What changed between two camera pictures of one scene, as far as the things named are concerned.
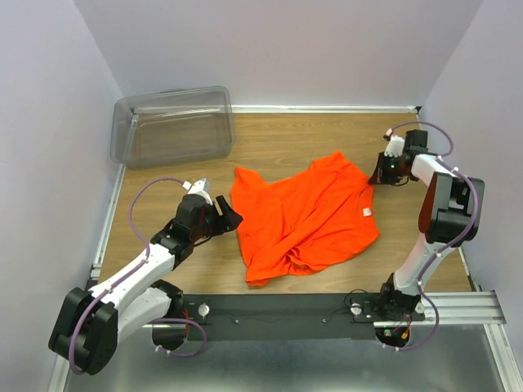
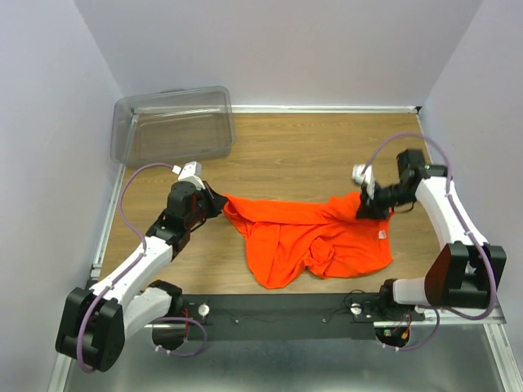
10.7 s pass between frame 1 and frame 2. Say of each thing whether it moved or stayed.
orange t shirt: moved
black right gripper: moved
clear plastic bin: stayed
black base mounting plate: stayed
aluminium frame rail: stayed
